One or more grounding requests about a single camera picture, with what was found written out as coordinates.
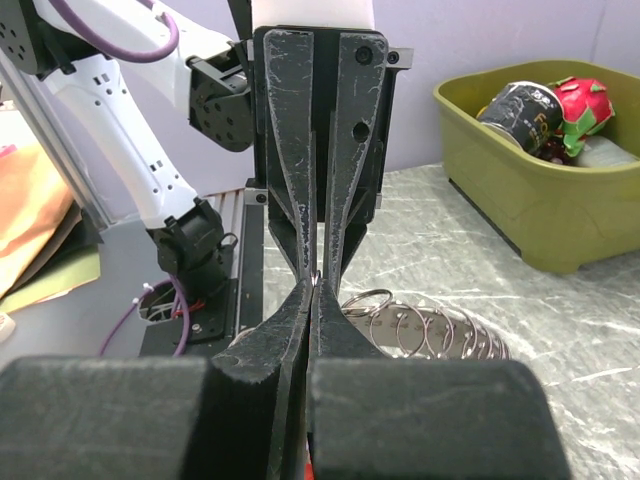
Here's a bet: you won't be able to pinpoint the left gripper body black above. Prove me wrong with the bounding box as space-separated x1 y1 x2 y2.
249 25 414 233

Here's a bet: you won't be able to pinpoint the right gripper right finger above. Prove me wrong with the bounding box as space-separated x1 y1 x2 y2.
307 280 572 479

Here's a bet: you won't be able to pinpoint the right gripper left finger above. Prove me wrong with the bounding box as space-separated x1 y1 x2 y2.
1 280 313 479

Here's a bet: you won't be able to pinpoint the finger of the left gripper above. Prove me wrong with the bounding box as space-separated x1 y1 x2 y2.
263 28 316 279
319 32 388 294

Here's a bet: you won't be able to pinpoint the metal disc with key rings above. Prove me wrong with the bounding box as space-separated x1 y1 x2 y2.
234 287 511 362

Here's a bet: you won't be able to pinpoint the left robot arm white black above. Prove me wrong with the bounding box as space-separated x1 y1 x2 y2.
1 1 413 298

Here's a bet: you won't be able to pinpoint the black printed can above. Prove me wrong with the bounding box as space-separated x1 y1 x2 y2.
476 81 564 156

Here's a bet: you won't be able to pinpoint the dark red grapes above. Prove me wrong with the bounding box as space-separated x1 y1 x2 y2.
540 138 571 165

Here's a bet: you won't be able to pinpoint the red dragon fruit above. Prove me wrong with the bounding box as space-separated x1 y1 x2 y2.
550 77 615 158

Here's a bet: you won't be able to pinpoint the olive green plastic bin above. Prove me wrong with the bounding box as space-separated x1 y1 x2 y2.
433 59 639 274

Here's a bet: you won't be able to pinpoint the papers and folders pile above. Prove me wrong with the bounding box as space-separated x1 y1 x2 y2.
0 99 101 316

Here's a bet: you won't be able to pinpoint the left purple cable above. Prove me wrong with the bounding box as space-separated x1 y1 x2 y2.
49 0 191 357

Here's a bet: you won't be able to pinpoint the aluminium frame rail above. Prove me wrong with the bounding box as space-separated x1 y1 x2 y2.
1 53 110 230

